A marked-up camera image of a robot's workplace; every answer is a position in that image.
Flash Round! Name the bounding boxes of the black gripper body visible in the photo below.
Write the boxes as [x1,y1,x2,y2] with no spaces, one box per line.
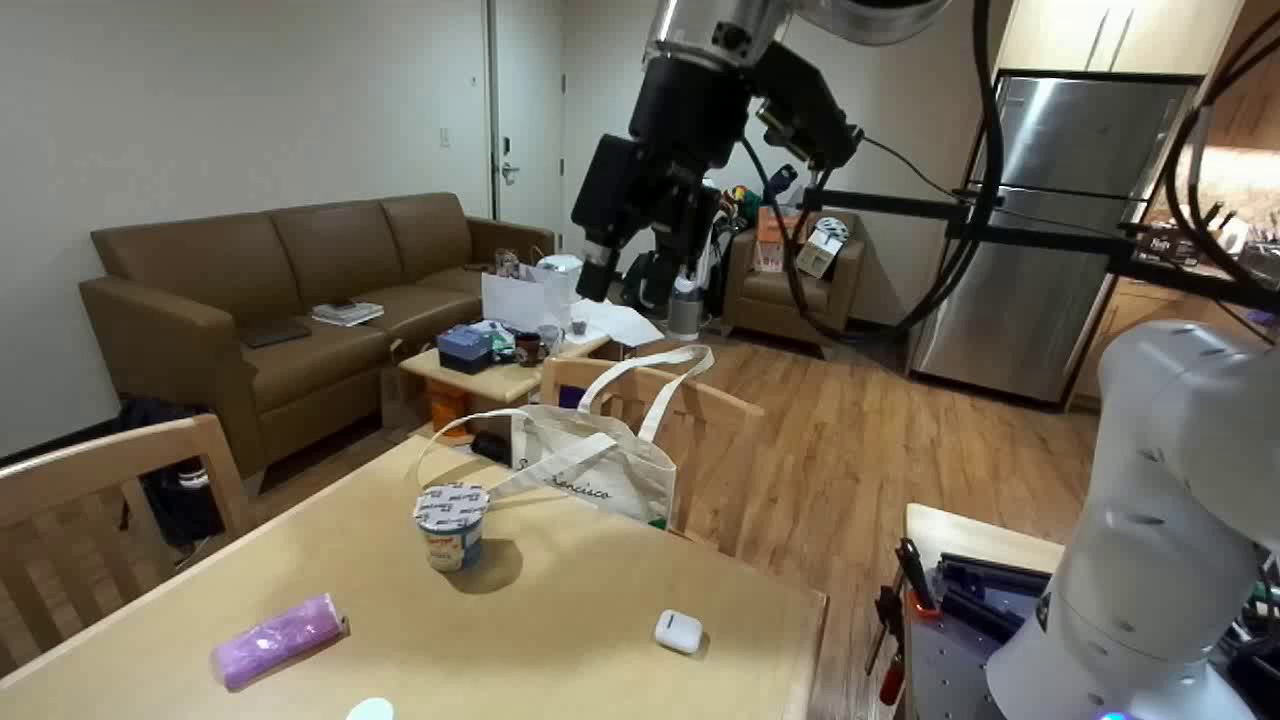
[573,137,721,302]

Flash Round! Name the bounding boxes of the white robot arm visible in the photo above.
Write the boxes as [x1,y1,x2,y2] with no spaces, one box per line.
[573,0,949,302]

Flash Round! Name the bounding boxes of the white plastic bag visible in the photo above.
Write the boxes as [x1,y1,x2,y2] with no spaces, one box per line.
[479,257,585,331]

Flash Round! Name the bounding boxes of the wooden chair holding bag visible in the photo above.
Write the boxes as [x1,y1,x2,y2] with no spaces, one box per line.
[542,346,765,558]

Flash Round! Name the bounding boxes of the cream canvas tote bag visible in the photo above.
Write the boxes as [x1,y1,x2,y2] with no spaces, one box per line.
[488,346,717,528]

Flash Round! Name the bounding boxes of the small wooden coffee table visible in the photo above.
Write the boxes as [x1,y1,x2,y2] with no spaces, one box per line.
[403,350,542,427]

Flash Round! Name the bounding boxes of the white blue yogurt cup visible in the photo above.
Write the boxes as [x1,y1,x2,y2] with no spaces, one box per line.
[412,486,488,572]

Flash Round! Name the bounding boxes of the brown leather sofa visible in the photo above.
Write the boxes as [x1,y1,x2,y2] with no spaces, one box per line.
[78,194,557,476]

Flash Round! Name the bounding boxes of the stainless steel refrigerator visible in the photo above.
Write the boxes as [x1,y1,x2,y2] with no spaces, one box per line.
[909,70,1201,404]

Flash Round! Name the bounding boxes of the small white earbuds case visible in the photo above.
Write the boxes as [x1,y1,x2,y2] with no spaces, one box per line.
[652,607,702,655]

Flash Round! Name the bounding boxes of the side table with tools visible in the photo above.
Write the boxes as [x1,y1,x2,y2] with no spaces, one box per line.
[875,505,1277,720]

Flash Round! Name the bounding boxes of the purple cylindrical tube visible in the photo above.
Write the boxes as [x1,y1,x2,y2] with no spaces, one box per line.
[211,592,346,691]

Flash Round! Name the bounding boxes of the wooden chair at left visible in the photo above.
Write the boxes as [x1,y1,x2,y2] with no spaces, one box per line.
[0,411,251,675]

